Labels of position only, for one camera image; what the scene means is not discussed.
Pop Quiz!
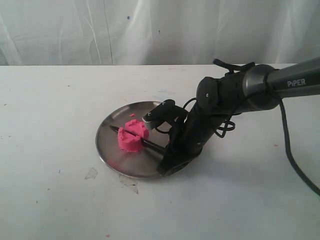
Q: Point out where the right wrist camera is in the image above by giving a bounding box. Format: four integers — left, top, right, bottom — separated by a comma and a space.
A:
142, 99, 188, 130

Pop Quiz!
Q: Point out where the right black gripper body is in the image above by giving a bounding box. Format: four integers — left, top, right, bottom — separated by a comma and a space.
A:
167, 103, 225, 163

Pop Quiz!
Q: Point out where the pink putty lump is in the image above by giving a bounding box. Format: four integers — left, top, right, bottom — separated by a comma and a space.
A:
117, 127, 143, 152

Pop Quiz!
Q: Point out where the round stainless steel plate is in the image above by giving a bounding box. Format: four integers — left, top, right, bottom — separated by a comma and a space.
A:
95, 100, 202, 179

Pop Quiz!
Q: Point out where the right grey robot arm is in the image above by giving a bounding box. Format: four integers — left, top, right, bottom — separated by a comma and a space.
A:
157, 58, 320, 176

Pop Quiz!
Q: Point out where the white backdrop curtain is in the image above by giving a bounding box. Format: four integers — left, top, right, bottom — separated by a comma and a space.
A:
0, 0, 320, 66

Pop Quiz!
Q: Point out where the black kitchen knife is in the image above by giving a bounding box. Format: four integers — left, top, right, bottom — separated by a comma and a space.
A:
109, 125, 166, 155

